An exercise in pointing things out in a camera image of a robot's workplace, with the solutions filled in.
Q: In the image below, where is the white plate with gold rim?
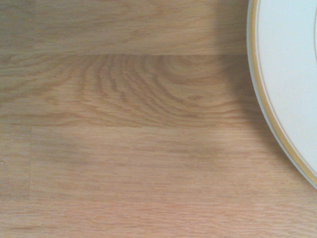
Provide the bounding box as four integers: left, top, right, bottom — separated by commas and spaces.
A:
247, 0, 317, 191

